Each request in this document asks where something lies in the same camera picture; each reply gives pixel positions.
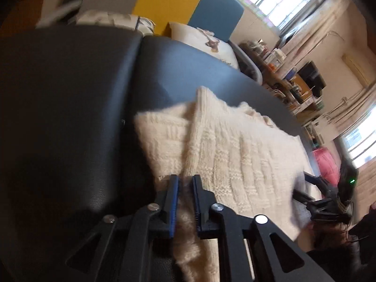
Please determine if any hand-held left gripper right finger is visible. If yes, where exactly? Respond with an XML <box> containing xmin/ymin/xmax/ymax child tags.
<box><xmin>192</xmin><ymin>174</ymin><xmax>334</xmax><ymax>282</ymax></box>

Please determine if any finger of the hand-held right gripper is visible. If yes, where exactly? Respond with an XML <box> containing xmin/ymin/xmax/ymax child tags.
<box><xmin>302</xmin><ymin>173</ymin><xmax>331</xmax><ymax>192</ymax></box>
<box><xmin>292</xmin><ymin>189</ymin><xmax>317</xmax><ymax>210</ymax></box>

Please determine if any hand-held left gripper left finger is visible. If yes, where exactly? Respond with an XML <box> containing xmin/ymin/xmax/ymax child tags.
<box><xmin>38</xmin><ymin>174</ymin><xmax>180</xmax><ymax>282</ymax></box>

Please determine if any white knit sweater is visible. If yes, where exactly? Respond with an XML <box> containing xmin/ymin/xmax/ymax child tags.
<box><xmin>133</xmin><ymin>86</ymin><xmax>315</xmax><ymax>282</ymax></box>

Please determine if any person's right hand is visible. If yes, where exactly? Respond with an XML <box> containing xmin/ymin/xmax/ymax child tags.
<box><xmin>311</xmin><ymin>223</ymin><xmax>350</xmax><ymax>250</ymax></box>

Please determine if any pink ruffled blanket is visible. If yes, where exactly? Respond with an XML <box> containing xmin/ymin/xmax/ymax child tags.
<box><xmin>311</xmin><ymin>148</ymin><xmax>341</xmax><ymax>185</ymax></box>

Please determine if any small window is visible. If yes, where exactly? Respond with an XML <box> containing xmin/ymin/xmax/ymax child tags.
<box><xmin>342</xmin><ymin>117</ymin><xmax>376</xmax><ymax>168</ymax></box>

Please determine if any person's black jacket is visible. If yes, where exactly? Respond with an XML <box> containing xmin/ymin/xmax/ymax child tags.
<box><xmin>308</xmin><ymin>211</ymin><xmax>376</xmax><ymax>282</ymax></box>

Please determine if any white patterned curtain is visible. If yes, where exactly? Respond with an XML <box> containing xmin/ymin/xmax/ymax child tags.
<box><xmin>323</xmin><ymin>88</ymin><xmax>376</xmax><ymax>136</ymax></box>
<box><xmin>276</xmin><ymin>0</ymin><xmax>362</xmax><ymax>74</ymax></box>

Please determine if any black monitor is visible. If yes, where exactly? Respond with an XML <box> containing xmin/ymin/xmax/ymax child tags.
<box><xmin>300</xmin><ymin>61</ymin><xmax>326</xmax><ymax>97</ymax></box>

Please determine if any wooden desk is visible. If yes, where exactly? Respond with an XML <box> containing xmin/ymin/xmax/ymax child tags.
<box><xmin>239</xmin><ymin>39</ymin><xmax>324</xmax><ymax>112</ymax></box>

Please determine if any black padded bench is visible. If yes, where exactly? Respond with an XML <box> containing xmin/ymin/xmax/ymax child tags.
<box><xmin>0</xmin><ymin>25</ymin><xmax>318</xmax><ymax>282</ymax></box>

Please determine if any deer print pillow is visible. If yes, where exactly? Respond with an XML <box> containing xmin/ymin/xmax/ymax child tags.
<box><xmin>169</xmin><ymin>22</ymin><xmax>240</xmax><ymax>69</ymax></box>

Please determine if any triangle pattern pillow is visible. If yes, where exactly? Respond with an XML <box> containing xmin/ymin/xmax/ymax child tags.
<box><xmin>69</xmin><ymin>10</ymin><xmax>156</xmax><ymax>36</ymax></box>

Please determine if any grey yellow blue sofa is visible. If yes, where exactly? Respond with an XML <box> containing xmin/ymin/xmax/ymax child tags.
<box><xmin>41</xmin><ymin>0</ymin><xmax>263</xmax><ymax>83</ymax></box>

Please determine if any wall air conditioner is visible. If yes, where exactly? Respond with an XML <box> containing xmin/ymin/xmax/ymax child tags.
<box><xmin>342</xmin><ymin>53</ymin><xmax>376</xmax><ymax>86</ymax></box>

